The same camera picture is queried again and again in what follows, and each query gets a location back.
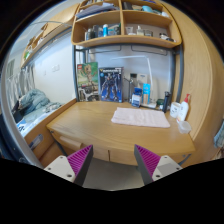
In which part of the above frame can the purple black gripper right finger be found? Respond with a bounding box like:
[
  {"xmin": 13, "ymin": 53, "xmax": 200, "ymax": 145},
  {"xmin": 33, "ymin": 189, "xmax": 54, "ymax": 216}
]
[{"xmin": 134, "ymin": 145, "xmax": 182, "ymax": 185}]

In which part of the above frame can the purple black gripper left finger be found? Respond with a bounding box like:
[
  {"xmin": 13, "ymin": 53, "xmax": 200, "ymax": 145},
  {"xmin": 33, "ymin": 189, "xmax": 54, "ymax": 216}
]
[{"xmin": 45, "ymin": 145, "xmax": 93, "ymax": 186}]

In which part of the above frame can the pink folded towel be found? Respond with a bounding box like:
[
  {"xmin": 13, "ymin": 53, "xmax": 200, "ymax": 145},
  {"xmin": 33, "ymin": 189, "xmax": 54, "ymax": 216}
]
[{"xmin": 111, "ymin": 107, "xmax": 170, "ymax": 128}]

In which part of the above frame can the clear plastic cup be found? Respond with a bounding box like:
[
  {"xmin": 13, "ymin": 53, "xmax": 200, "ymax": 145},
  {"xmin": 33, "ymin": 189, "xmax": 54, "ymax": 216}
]
[{"xmin": 178, "ymin": 121, "xmax": 191, "ymax": 134}]

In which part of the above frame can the white lotion pump bottle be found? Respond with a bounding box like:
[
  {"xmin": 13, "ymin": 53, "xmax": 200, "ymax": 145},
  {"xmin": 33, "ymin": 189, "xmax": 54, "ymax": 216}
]
[{"xmin": 177, "ymin": 94, "xmax": 189, "ymax": 122}]

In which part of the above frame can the white desk lamp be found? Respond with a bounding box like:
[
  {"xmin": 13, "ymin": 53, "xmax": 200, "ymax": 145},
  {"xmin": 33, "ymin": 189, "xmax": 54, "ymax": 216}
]
[{"xmin": 114, "ymin": 55, "xmax": 156, "ymax": 109}]

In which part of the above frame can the bed with mattress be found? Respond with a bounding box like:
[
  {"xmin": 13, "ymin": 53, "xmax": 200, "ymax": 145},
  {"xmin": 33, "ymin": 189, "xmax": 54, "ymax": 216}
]
[{"xmin": 17, "ymin": 98, "xmax": 76, "ymax": 159}]

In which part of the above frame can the blue white carton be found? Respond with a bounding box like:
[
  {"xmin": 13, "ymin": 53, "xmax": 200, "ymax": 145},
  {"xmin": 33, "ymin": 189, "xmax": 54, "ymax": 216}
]
[{"xmin": 131, "ymin": 87, "xmax": 142, "ymax": 107}]

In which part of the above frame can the black cylindrical bottle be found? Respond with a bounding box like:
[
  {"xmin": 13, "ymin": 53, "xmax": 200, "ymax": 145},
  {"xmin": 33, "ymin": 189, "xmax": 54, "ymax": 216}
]
[{"xmin": 162, "ymin": 91, "xmax": 171, "ymax": 113}]

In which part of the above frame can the teal blanket on bed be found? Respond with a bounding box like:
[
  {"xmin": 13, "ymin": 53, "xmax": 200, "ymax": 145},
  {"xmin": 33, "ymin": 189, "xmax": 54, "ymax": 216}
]
[{"xmin": 19, "ymin": 89, "xmax": 50, "ymax": 115}]

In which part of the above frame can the light blue tall box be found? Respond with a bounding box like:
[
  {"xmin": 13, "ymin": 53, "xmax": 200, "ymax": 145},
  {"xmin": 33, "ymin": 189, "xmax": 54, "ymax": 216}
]
[{"xmin": 142, "ymin": 83, "xmax": 151, "ymax": 104}]

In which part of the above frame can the green toy figure box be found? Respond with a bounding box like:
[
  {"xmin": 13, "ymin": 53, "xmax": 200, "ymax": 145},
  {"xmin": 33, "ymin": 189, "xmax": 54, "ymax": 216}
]
[{"xmin": 77, "ymin": 62, "xmax": 99, "ymax": 101}]

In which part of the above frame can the blue robot model box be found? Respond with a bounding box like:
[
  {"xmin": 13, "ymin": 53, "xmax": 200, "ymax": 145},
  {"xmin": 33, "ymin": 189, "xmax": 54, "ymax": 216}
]
[{"xmin": 99, "ymin": 67, "xmax": 123, "ymax": 103}]

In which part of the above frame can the blue bottle on shelf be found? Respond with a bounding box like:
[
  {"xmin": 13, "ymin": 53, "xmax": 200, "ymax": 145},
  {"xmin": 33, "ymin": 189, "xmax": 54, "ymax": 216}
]
[{"xmin": 103, "ymin": 24, "xmax": 108, "ymax": 37}]

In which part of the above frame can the wooden wall shelf unit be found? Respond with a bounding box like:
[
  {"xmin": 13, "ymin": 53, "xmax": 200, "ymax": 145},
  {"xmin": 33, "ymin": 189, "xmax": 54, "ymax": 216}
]
[{"xmin": 71, "ymin": 0, "xmax": 182, "ymax": 49}]

